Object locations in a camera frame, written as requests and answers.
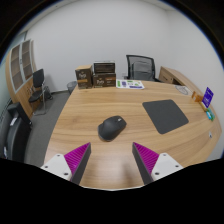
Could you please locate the black mesh office chair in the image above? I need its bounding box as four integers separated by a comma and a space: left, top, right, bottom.
125, 54, 161, 83

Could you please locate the wooden shelf unit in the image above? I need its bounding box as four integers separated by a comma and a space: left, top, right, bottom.
4, 38, 38, 118

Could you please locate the black computer mouse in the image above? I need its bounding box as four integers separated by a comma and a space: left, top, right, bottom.
97, 115, 128, 142

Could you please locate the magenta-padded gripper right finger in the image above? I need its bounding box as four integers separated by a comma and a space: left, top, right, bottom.
131, 142, 184, 186

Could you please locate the grey backpack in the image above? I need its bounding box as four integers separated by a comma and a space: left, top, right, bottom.
131, 61, 154, 81

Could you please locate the black and white box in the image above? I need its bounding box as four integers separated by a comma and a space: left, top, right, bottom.
93, 60, 116, 75

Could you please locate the white printed paper sheet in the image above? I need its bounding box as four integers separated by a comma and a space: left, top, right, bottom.
115, 79, 146, 91

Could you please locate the small teal packet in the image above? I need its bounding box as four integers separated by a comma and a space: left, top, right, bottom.
205, 108, 215, 122

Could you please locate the wooden side desk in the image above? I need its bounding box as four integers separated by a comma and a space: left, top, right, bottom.
158, 65, 201, 93

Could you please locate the small orange box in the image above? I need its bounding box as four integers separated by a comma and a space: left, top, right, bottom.
191, 91, 204, 103

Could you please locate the black metal-legged chair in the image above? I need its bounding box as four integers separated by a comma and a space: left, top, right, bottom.
28, 68, 54, 116

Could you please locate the purple card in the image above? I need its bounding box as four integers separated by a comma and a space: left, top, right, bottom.
201, 86, 215, 109

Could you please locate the dark grey mouse pad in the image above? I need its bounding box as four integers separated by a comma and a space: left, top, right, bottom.
142, 98, 190, 135

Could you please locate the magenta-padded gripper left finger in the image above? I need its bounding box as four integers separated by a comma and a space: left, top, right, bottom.
40, 142, 92, 186

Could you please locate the black padded office chair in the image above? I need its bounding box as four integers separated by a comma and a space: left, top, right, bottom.
2, 101, 34, 163

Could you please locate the tall brown cardboard box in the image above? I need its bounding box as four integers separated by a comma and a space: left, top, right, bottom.
74, 64, 94, 90

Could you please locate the grey mesh waste bin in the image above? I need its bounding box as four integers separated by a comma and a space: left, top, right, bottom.
66, 80, 78, 95

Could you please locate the round grey disc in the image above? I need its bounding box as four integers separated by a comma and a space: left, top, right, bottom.
174, 85, 192, 96

